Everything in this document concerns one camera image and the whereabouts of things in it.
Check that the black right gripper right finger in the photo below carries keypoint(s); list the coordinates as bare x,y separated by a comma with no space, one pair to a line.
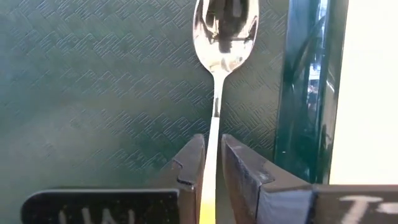
245,174

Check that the dark green plastic tray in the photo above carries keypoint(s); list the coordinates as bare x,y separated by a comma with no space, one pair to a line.
93,93

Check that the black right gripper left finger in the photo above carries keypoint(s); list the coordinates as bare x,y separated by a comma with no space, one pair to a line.
189,161

